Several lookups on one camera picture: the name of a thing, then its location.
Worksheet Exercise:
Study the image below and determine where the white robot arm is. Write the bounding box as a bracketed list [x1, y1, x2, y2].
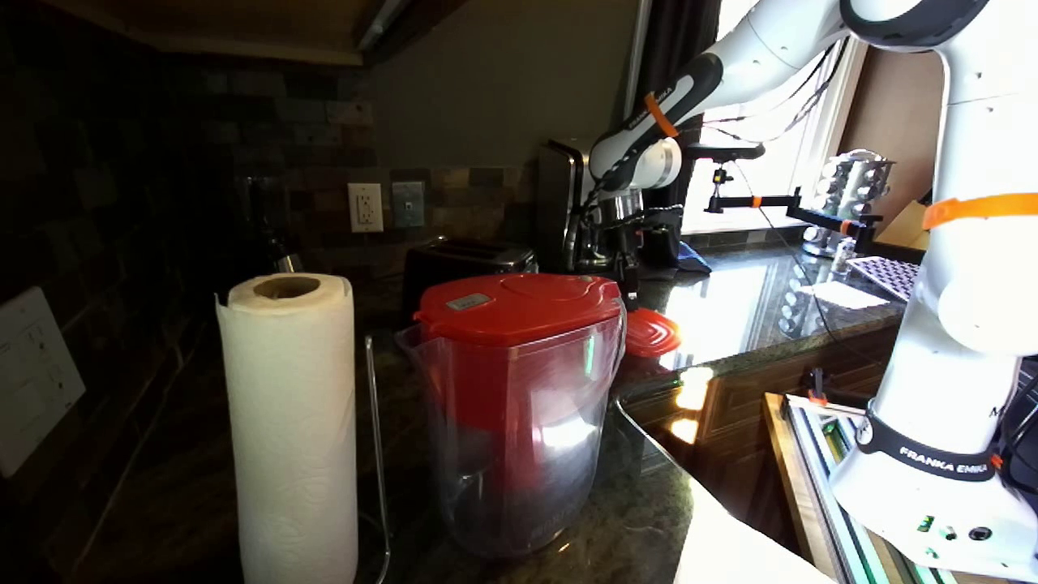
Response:
[592, 0, 1038, 584]

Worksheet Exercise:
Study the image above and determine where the red water filter pitcher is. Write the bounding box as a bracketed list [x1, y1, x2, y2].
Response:
[400, 273, 628, 557]

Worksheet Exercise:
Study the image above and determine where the black chrome toaster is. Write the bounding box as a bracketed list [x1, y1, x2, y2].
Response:
[402, 235, 538, 311]

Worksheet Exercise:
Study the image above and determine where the white paper towel roll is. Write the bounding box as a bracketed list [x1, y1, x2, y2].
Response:
[216, 273, 359, 584]

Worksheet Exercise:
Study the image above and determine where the white wall outlet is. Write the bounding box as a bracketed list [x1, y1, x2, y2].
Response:
[349, 182, 384, 235]

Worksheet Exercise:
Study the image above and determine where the white light switch plate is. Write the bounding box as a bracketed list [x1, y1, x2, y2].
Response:
[0, 289, 86, 476]

